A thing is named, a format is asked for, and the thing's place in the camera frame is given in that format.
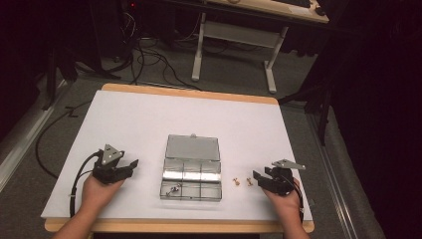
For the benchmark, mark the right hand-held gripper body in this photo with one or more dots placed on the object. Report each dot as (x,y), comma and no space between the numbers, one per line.
(282,181)

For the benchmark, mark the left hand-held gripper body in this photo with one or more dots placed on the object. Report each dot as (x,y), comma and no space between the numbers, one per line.
(109,169)

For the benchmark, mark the small silver snap fastener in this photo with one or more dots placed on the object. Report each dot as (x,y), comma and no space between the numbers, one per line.
(178,187)

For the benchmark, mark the clear plastic compartment box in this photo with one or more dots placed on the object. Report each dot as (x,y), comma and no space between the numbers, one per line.
(192,169)

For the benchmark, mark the person's right hand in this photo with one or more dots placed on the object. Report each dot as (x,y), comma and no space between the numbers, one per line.
(285,202)

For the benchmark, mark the person's left hand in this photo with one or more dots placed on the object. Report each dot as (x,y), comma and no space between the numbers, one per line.
(99,194)

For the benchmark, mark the small gold fastener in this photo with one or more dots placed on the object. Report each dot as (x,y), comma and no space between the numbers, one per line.
(236,181)
(250,182)

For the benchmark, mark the black metal stand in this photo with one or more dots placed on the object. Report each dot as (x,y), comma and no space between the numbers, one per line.
(53,76)
(320,106)

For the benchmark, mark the wooden table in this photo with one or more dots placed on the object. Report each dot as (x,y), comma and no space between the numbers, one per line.
(185,93)

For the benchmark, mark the white-legged wooden desk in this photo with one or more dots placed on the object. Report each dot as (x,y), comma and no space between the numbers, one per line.
(239,33)

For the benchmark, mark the black keyboard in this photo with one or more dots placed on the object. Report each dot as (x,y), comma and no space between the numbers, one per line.
(293,2)

